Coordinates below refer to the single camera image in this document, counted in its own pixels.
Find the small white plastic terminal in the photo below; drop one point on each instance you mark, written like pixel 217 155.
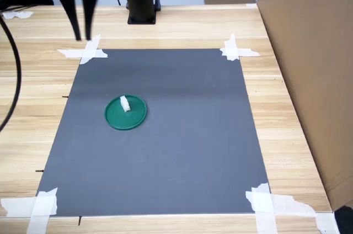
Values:
pixel 125 104

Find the round green lid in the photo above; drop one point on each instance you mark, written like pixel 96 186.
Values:
pixel 118 119

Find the white masking tape strip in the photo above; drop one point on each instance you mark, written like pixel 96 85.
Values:
pixel 231 42
pixel 69 52
pixel 248 52
pixel 264 223
pixel 13 206
pixel 92 45
pixel 289 203
pixel 38 223

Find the crumpled white tape piece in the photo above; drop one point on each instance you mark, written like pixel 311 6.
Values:
pixel 13 14

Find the dark grey mat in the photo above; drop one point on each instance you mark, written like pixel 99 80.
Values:
pixel 165 162

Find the large brown cardboard partition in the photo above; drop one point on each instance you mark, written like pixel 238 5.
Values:
pixel 317 79

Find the black object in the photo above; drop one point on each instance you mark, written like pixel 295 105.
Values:
pixel 344 220

